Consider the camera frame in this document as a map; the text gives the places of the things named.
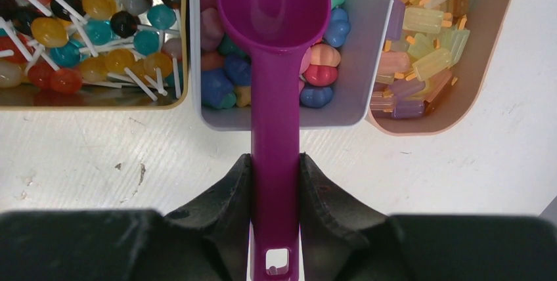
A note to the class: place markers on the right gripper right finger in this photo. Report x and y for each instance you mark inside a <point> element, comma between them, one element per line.
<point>344,239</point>

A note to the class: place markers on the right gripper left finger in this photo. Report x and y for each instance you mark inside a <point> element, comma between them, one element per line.
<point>205,239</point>

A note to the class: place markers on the magenta plastic scoop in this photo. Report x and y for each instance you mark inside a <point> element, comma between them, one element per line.
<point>275,34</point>

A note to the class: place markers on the white tin of candies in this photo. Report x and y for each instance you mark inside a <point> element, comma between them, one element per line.
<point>359,60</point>

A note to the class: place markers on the gold tin of lollipops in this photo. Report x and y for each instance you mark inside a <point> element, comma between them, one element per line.
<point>93,53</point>

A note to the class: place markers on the pink tin of gummies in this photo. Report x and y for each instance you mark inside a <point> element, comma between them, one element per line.
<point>485,21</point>

